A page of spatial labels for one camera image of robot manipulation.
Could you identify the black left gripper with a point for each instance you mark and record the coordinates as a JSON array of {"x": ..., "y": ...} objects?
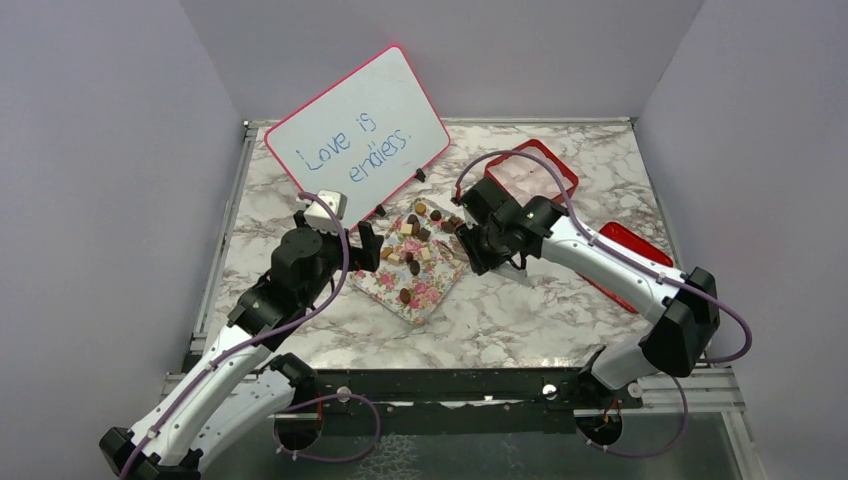
[{"x": 367, "y": 257}]

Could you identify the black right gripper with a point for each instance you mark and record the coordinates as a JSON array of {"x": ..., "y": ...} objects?
[{"x": 481, "y": 260}]

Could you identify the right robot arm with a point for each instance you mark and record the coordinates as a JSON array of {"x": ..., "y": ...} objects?
[{"x": 682, "y": 321}]

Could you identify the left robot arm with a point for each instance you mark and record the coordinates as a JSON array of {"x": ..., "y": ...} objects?
[{"x": 241, "y": 379}]

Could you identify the brown oval chocolate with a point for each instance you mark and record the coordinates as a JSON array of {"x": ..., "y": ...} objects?
[{"x": 405, "y": 296}]

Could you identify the red chocolate box base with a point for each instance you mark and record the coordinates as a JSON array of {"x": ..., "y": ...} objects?
[{"x": 524, "y": 179}]

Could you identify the floral rectangular tray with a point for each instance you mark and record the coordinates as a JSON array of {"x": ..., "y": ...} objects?
[{"x": 437, "y": 276}]

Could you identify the red box lid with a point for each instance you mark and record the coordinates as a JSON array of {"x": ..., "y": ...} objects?
[{"x": 637, "y": 248}]

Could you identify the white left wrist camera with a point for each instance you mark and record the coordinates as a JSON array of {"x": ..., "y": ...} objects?
[{"x": 325, "y": 210}]

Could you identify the white board pink frame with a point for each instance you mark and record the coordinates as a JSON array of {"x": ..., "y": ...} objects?
[{"x": 365, "y": 137}]

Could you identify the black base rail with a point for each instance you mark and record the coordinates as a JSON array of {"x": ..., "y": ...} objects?
[{"x": 356, "y": 402}]

